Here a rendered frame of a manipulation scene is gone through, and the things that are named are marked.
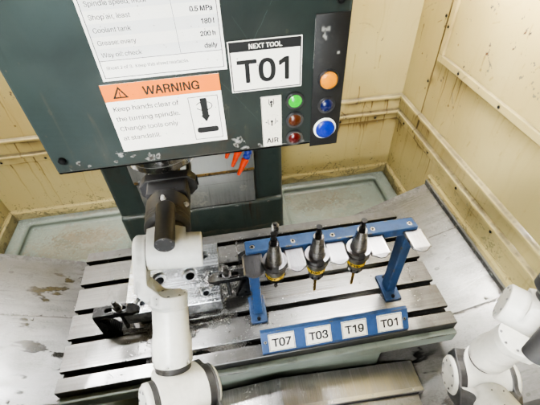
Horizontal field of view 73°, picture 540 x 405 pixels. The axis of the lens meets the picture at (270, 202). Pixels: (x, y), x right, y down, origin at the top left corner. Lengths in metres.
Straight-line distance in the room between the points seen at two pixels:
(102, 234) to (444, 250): 1.60
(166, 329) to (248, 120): 0.39
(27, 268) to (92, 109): 1.35
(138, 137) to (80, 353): 0.87
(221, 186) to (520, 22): 1.10
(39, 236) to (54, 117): 1.66
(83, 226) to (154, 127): 1.62
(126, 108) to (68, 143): 0.10
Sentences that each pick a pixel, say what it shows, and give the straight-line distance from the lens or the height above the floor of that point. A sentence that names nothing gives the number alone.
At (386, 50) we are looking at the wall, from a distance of 1.80.
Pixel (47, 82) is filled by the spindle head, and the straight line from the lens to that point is 0.56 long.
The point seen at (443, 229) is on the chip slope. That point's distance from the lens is 1.65.
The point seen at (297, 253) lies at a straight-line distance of 0.95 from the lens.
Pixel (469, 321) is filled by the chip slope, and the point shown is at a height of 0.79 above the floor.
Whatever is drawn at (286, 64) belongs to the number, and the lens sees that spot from 0.53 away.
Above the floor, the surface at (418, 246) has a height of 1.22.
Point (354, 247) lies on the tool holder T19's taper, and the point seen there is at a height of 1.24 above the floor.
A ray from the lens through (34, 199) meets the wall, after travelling 2.19.
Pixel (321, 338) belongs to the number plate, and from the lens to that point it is 1.16.
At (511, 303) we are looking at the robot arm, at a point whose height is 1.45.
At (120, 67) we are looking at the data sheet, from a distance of 0.53.
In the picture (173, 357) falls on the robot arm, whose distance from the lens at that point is 0.71.
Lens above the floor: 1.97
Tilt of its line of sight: 44 degrees down
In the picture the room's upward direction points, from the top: 3 degrees counter-clockwise
